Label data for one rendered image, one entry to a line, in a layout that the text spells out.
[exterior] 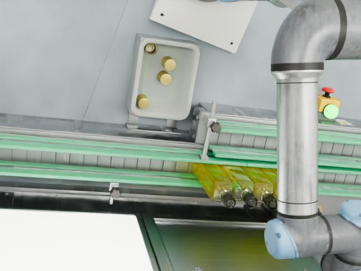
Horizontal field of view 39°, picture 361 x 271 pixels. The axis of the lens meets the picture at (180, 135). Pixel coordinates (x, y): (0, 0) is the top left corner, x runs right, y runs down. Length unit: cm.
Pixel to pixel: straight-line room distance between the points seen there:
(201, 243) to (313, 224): 43
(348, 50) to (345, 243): 36
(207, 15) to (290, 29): 61
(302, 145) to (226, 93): 70
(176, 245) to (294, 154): 48
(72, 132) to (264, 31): 65
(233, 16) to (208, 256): 69
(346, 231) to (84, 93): 86
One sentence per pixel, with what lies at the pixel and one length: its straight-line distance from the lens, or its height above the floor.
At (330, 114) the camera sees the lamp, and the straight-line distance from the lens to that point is 166.
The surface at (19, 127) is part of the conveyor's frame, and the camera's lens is 143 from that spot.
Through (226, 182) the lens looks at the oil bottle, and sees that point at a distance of 135.
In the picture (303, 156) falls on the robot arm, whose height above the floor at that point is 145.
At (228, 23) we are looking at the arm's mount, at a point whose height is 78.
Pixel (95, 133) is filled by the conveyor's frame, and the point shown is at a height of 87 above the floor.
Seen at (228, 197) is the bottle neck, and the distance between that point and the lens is 130.
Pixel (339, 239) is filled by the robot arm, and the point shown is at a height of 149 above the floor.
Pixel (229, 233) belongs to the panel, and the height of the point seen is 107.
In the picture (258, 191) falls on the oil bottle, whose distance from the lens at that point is 137.
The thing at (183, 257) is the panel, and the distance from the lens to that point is 127.
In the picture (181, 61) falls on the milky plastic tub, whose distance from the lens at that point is 153.
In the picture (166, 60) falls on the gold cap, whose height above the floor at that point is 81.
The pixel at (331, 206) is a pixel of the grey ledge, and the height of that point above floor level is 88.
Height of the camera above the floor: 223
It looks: 66 degrees down
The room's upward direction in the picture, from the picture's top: 145 degrees clockwise
